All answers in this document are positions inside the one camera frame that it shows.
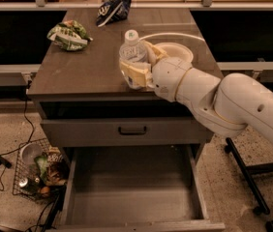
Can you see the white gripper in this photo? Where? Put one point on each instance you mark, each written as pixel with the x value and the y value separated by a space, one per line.
pixel 166 77

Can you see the clear plastic water bottle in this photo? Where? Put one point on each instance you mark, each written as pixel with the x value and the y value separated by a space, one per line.
pixel 133 49

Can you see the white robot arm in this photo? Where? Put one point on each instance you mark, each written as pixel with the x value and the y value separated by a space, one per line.
pixel 225 106

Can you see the grey drawer cabinet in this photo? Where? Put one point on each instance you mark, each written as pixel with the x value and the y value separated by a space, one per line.
pixel 88 84

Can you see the open lower grey drawer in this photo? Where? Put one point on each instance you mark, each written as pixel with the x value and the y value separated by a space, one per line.
pixel 135 189

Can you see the white paper bowl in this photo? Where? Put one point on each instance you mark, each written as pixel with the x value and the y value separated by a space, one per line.
pixel 175 50

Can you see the dark blue chip bag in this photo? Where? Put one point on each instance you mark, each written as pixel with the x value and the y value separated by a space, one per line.
pixel 113 11

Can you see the green chip bag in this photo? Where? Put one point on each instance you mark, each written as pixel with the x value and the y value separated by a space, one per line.
pixel 69 35

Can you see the snack bags in basket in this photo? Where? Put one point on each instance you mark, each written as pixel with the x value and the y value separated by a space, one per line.
pixel 54 171

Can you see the black chair base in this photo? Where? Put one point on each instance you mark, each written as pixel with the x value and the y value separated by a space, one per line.
pixel 248 172

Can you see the upper grey drawer with handle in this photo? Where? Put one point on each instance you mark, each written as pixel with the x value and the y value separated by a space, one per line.
pixel 125 132

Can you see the black wire basket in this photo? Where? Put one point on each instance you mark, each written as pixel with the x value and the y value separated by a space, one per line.
pixel 27 182

